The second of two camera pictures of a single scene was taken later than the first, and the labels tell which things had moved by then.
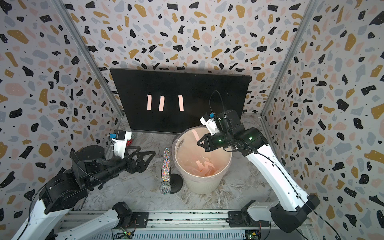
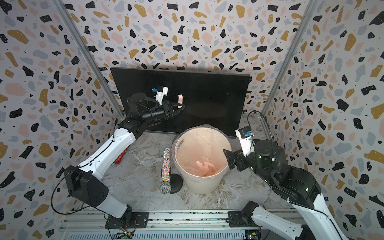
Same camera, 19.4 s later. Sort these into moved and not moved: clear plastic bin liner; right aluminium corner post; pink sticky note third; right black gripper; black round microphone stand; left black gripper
Moved: left black gripper; right black gripper
Not moved: right aluminium corner post; black round microphone stand; clear plastic bin liner; pink sticky note third
